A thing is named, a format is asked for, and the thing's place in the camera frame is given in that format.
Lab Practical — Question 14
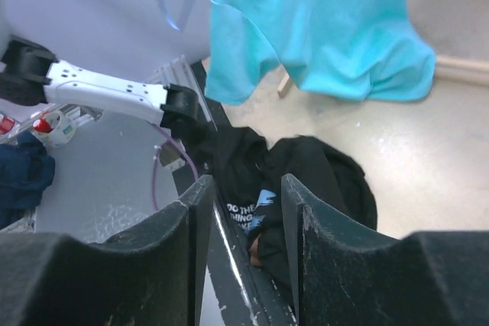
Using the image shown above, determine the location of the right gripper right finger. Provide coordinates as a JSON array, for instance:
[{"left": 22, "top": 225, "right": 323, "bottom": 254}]
[{"left": 281, "top": 173, "right": 489, "bottom": 326}]

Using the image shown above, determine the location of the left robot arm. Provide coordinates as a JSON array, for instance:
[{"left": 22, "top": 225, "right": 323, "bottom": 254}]
[{"left": 1, "top": 34, "right": 200, "bottom": 140}]

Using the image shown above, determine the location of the white paper cup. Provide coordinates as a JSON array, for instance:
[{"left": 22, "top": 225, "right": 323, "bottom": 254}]
[{"left": 32, "top": 110, "right": 76, "bottom": 147}]

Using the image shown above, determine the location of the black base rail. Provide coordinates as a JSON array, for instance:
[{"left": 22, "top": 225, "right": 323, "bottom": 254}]
[{"left": 170, "top": 56, "right": 297, "bottom": 325}]

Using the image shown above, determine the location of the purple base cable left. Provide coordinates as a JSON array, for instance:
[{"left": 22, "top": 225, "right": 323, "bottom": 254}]
[{"left": 151, "top": 121, "right": 199, "bottom": 212}]

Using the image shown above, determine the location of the wooden clothes rack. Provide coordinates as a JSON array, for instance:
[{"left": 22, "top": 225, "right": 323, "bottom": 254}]
[{"left": 277, "top": 54, "right": 489, "bottom": 98}]

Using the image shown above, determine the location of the teal t shirt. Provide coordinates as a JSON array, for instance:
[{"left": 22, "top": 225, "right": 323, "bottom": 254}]
[{"left": 205, "top": 0, "right": 436, "bottom": 105}]

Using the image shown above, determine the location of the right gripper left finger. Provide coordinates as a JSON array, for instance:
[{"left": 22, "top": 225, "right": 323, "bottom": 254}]
[{"left": 1, "top": 176, "right": 214, "bottom": 325}]

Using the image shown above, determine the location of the dark blue cloth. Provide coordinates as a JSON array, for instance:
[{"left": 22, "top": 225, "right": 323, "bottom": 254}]
[{"left": 1, "top": 131, "right": 56, "bottom": 228}]

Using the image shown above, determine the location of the black t shirt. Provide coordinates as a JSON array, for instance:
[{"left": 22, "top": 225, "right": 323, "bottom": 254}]
[{"left": 186, "top": 126, "right": 377, "bottom": 305}]

